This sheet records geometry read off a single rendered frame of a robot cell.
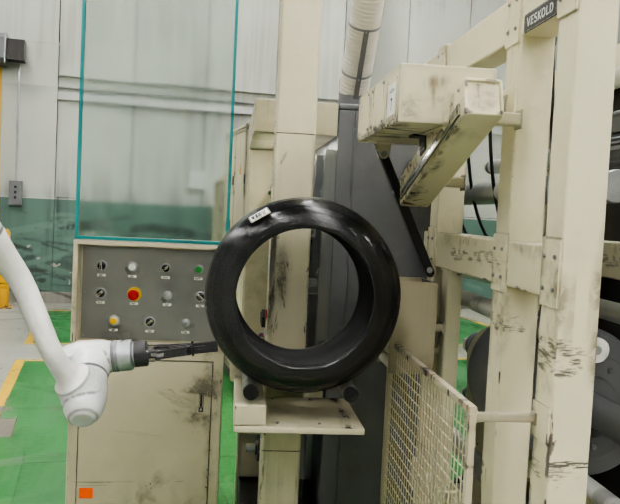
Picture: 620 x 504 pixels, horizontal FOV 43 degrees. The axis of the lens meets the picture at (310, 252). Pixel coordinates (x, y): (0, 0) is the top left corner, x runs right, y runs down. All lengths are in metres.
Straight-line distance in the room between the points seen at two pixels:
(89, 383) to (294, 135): 1.00
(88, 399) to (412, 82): 1.15
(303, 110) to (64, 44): 8.94
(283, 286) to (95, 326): 0.78
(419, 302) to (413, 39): 9.95
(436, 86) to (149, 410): 1.62
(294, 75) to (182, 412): 1.27
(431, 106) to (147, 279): 1.38
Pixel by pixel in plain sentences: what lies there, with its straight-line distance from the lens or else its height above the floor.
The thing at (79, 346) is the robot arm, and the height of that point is 1.00.
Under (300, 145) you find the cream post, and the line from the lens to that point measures 2.53.
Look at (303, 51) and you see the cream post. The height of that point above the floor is 1.92.
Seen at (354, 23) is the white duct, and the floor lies 2.11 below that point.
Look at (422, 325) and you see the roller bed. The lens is 2.55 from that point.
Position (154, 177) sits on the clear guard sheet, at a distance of 2.89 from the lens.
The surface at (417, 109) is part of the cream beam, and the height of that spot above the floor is 1.67.
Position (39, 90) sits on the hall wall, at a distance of 11.19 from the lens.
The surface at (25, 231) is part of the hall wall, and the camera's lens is 11.12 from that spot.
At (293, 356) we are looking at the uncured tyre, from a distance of 2.45.
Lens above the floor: 1.41
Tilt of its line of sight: 3 degrees down
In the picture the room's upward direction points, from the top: 3 degrees clockwise
